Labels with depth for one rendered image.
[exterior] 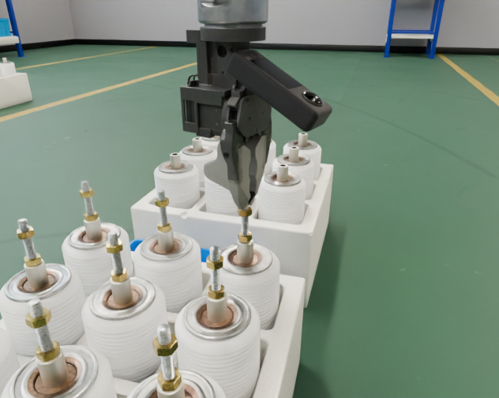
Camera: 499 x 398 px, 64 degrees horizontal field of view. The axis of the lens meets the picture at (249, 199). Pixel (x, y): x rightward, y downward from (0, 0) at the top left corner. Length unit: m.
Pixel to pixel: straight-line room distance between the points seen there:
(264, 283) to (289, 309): 0.07
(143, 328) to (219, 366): 0.10
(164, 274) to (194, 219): 0.28
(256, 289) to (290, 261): 0.29
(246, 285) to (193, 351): 0.12
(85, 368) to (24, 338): 0.15
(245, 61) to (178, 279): 0.30
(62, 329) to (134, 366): 0.11
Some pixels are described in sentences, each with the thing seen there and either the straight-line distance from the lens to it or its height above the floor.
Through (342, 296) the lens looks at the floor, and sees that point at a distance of 0.92.
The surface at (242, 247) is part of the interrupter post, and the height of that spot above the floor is 0.28.
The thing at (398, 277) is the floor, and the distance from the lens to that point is 1.01.
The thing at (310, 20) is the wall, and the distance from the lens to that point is 6.59.
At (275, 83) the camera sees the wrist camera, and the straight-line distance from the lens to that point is 0.42.
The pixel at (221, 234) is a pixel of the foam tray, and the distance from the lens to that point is 0.82.
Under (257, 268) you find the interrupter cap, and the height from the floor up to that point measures 0.25.
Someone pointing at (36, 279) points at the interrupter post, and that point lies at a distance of 0.56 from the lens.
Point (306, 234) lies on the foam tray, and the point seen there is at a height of 0.18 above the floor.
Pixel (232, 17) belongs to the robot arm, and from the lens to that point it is 0.44.
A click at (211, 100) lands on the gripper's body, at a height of 0.47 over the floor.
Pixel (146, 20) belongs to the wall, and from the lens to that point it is 7.51.
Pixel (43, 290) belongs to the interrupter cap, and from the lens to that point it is 0.56.
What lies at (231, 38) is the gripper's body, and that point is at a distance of 0.44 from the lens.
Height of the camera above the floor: 0.56
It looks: 25 degrees down
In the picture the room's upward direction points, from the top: straight up
